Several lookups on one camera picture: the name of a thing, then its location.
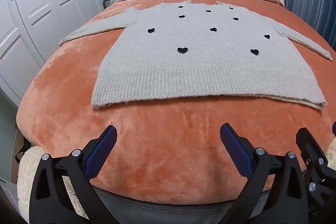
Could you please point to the cream fleece clothing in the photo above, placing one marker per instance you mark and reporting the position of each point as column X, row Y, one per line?
column 331, row 150
column 25, row 174

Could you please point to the beige knit sweater black hearts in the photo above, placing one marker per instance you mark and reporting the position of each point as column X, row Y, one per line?
column 199, row 64

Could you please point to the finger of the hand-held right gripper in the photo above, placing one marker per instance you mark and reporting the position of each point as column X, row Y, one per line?
column 334, row 129
column 305, row 140

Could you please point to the white panelled wardrobe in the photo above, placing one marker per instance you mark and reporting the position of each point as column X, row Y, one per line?
column 39, row 3

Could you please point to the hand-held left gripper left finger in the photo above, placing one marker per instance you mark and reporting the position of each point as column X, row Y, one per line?
column 101, row 153

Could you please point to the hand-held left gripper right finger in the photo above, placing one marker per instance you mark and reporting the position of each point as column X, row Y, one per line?
column 235, row 153

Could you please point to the orange plush blanket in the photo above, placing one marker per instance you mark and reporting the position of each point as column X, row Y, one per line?
column 168, row 150

